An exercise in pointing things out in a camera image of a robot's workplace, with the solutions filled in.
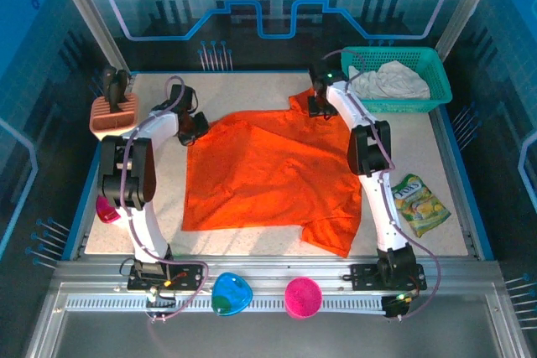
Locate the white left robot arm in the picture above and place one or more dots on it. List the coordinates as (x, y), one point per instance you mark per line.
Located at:
(140, 224)

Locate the orange t-shirt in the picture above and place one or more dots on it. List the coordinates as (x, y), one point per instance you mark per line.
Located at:
(268, 165)

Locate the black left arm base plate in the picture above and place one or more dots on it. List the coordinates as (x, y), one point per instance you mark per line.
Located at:
(189, 276)

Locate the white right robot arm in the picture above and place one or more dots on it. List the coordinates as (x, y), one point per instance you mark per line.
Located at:
(384, 215)

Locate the aluminium frame rail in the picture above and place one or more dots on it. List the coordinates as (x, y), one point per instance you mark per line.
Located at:
(272, 268)

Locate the aluminium frame post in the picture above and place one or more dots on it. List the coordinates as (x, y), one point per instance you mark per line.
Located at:
(470, 1)
(88, 14)

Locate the teal plastic basket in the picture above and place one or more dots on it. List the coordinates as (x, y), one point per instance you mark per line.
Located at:
(436, 81)

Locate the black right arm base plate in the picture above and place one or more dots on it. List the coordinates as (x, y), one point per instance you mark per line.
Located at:
(365, 276)

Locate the pink knife block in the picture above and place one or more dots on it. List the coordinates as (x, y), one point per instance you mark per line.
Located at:
(105, 121)

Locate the white crumpled t-shirt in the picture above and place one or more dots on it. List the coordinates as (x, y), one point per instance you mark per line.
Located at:
(394, 79)

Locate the magenta cup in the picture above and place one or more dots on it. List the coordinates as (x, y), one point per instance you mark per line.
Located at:
(107, 209)

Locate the blue green plastic bowl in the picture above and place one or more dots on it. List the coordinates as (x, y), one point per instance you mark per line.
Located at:
(230, 293)

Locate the yellow green candy bag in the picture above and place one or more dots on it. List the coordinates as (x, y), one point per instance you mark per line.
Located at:
(419, 207)

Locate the pink bowl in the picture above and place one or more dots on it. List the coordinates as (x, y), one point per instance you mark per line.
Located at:
(303, 297)

